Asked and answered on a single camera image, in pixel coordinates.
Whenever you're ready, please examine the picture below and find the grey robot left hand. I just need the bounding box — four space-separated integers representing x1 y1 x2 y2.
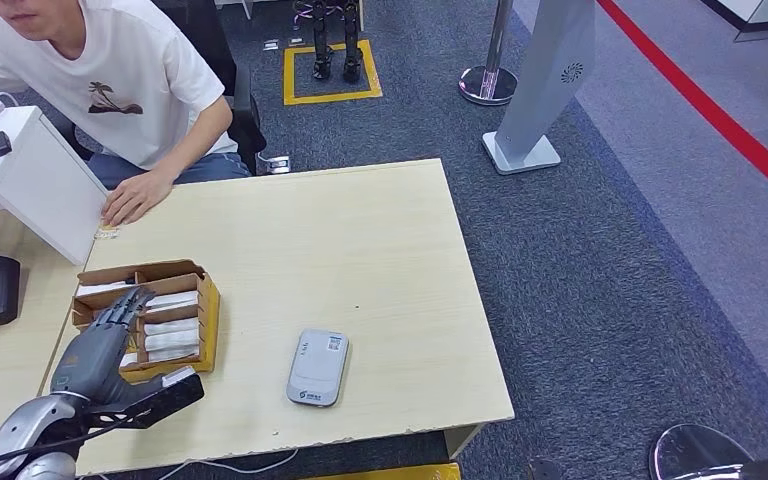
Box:
49 286 160 409

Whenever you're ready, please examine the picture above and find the person's left hand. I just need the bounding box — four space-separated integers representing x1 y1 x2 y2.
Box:
100 170 175 229

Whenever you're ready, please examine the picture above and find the cardboard card organizer box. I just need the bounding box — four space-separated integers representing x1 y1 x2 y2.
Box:
71 259 222 384

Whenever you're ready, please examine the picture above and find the person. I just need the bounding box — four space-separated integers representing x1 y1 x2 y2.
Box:
0 0 253 230

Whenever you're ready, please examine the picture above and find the grey card reader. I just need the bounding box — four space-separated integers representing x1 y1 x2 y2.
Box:
285 329 350 407

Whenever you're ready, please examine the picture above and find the white box stand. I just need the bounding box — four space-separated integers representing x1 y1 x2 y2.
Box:
0 105 110 266

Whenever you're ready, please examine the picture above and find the black office chair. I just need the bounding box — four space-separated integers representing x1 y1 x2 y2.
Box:
65 0 268 176

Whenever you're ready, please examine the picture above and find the small black humanoid robot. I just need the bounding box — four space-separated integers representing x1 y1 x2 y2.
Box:
293 0 365 85

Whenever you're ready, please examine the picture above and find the yellow floor tape strip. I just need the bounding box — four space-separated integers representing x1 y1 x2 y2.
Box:
304 463 463 480

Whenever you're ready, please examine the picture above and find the pale table leg panel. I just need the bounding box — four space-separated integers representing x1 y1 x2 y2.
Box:
443 421 489 463

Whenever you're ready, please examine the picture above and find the grey kiosk stand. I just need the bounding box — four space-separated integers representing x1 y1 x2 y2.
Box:
481 0 597 177

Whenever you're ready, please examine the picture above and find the red barrier belt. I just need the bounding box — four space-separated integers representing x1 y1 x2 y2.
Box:
594 0 768 215

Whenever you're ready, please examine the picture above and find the chrome stanchion base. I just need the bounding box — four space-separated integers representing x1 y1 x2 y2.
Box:
648 423 756 480

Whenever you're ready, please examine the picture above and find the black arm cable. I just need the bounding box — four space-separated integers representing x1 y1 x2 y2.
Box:
0 413 140 480

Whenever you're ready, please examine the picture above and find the white floor cable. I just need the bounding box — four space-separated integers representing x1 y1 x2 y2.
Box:
158 447 300 480

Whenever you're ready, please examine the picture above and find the chrome stanchion post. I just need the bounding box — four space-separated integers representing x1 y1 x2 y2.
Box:
458 0 520 108

